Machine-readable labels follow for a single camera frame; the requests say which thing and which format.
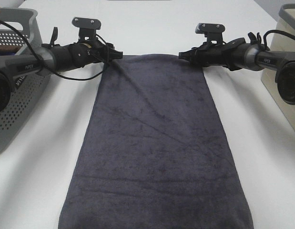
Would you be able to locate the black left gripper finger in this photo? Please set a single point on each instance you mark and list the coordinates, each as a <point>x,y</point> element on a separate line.
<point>113,55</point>

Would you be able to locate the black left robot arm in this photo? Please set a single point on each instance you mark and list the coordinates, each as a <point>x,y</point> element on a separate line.
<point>56,59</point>

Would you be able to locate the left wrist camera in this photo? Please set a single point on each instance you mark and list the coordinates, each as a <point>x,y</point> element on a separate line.
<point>87,28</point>

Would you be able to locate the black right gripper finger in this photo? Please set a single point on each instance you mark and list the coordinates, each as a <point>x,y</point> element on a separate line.
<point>188,55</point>

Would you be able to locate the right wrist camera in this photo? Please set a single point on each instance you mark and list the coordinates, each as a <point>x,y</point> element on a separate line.
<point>212,32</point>

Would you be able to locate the beige fabric storage bin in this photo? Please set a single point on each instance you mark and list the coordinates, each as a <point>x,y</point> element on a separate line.
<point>282,88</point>

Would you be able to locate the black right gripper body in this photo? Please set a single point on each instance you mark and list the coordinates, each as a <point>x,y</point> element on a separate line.
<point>210,56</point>

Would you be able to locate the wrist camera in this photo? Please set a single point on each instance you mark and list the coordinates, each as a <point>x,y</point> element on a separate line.
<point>87,28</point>
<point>212,32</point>

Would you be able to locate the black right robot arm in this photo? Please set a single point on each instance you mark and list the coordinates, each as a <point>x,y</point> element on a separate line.
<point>238,54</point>

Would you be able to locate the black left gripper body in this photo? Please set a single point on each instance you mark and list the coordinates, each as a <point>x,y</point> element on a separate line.
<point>100,52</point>

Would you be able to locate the grey perforated plastic basket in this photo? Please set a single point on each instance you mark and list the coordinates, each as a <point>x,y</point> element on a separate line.
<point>30,87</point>

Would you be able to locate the dark grey towel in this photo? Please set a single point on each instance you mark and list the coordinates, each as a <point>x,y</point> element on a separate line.
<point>155,154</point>

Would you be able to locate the blue cloth in basket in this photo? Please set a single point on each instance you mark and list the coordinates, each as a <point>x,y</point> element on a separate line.
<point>6,53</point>

